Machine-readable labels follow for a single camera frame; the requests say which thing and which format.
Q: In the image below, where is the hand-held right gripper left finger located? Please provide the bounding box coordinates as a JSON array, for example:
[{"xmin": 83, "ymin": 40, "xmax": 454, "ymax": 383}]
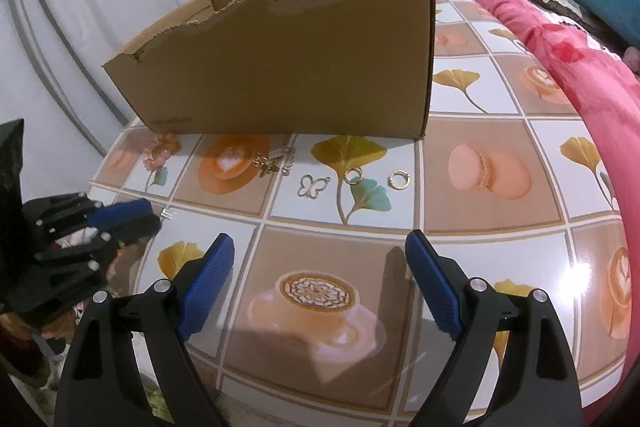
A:
[{"xmin": 52, "ymin": 232, "xmax": 236, "ymax": 427}]

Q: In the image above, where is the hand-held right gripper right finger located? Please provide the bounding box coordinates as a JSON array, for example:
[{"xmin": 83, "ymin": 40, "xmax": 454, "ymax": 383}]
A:
[{"xmin": 405, "ymin": 229, "xmax": 583, "ymax": 427}]

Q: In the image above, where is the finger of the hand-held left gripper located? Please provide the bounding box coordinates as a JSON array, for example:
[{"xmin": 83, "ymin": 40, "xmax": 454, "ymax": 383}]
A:
[
  {"xmin": 22, "ymin": 192, "xmax": 153, "ymax": 233},
  {"xmin": 37, "ymin": 214, "xmax": 162, "ymax": 280}
]

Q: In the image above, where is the orange pink bead bracelet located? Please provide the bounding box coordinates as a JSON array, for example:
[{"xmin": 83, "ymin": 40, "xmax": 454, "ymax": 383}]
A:
[{"xmin": 141, "ymin": 132, "xmax": 182, "ymax": 172}]

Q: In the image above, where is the brown cardboard box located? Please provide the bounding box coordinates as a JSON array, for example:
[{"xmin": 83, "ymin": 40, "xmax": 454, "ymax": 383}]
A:
[{"xmin": 102, "ymin": 0, "xmax": 437, "ymax": 140}]

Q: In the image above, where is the patterned tablecloth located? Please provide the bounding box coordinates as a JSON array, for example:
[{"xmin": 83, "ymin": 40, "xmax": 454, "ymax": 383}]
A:
[{"xmin": 90, "ymin": 0, "xmax": 640, "ymax": 427}]

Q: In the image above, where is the butterfly outline pendant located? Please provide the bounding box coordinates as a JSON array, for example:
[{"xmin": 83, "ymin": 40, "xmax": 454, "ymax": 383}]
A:
[{"xmin": 298, "ymin": 174, "xmax": 331, "ymax": 198}]

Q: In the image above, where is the white curtain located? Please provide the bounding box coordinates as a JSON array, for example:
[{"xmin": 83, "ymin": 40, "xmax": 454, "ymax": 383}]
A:
[{"xmin": 0, "ymin": 0, "xmax": 241, "ymax": 158}]

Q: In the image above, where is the pink floral blanket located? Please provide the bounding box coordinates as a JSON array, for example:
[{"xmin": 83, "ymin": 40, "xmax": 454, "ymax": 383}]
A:
[{"xmin": 440, "ymin": 0, "xmax": 640, "ymax": 228}]

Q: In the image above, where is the gold chain jewellery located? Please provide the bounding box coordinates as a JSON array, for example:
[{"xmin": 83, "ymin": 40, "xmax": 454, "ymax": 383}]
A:
[{"xmin": 270, "ymin": 147, "xmax": 297, "ymax": 176}]

